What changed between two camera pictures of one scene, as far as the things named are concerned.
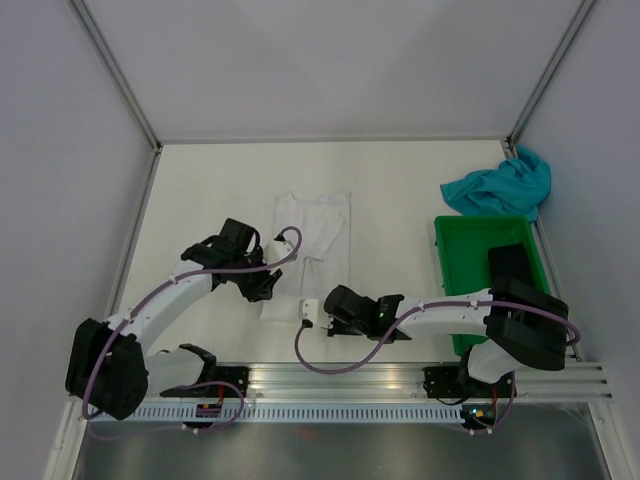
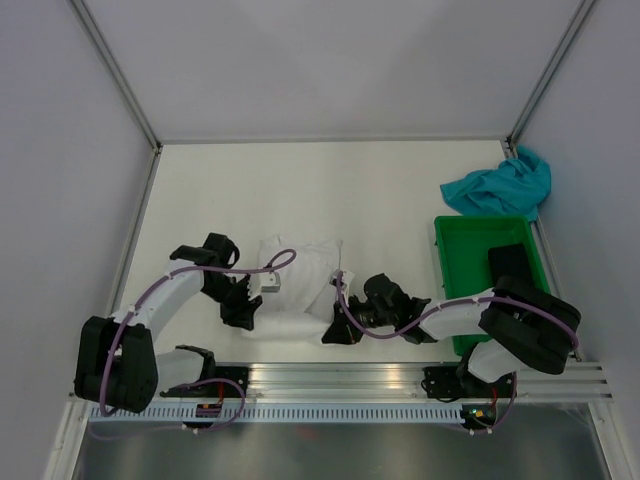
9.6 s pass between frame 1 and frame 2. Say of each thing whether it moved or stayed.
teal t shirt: stayed
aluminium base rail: stayed
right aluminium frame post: stayed
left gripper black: moved
